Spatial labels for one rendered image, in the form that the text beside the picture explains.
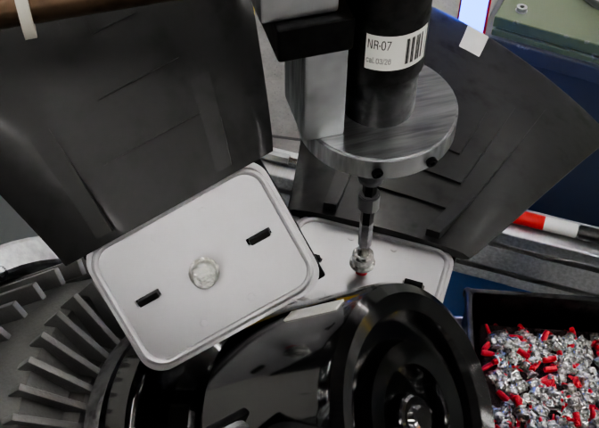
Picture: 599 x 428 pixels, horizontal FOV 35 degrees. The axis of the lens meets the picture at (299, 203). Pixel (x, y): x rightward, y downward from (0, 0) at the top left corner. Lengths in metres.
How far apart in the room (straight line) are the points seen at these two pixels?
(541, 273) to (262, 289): 0.61
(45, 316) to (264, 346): 0.14
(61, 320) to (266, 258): 0.12
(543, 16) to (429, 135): 0.68
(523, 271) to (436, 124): 0.61
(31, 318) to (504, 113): 0.32
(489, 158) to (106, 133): 0.26
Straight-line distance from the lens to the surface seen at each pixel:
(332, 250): 0.52
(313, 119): 0.39
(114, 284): 0.43
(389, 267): 0.51
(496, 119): 0.63
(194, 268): 0.41
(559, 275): 1.01
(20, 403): 0.48
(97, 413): 0.47
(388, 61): 0.38
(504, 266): 1.01
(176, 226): 0.42
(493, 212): 0.56
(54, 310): 0.51
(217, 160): 0.41
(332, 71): 0.38
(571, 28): 1.07
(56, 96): 0.42
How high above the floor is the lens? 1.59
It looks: 48 degrees down
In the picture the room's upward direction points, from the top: 1 degrees clockwise
